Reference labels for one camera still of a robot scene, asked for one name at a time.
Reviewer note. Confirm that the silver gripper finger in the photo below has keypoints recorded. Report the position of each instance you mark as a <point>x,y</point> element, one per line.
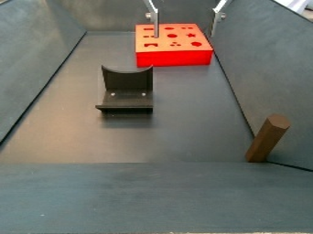
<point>218,15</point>
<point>153,16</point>

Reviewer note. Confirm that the brown hexagonal wooden peg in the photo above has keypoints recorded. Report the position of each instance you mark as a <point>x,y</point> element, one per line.
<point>275,127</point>

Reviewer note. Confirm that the red shape sorting board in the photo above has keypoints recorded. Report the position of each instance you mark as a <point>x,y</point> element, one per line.
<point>181,46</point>

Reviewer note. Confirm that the black curved plastic holder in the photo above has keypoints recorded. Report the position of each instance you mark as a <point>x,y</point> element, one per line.
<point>129,90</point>

